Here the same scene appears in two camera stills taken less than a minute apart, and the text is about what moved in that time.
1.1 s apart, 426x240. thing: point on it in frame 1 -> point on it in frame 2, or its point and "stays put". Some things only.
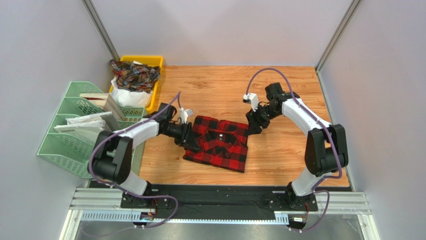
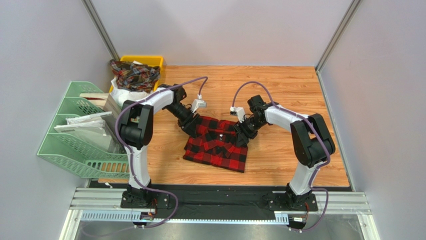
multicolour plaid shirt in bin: (133, 76) stays put
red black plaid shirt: (221, 143) stays put
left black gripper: (187, 138) -> (189, 125)
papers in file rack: (88, 128) stays put
